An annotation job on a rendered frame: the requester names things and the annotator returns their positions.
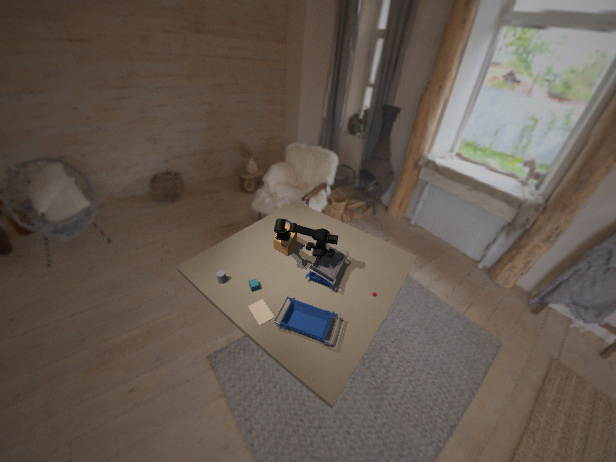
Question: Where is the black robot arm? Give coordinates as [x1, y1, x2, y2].
[274, 218, 338, 257]

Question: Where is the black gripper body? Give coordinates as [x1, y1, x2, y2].
[306, 242, 335, 258]

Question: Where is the grey cylinder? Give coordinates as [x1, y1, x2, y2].
[216, 270, 227, 284]

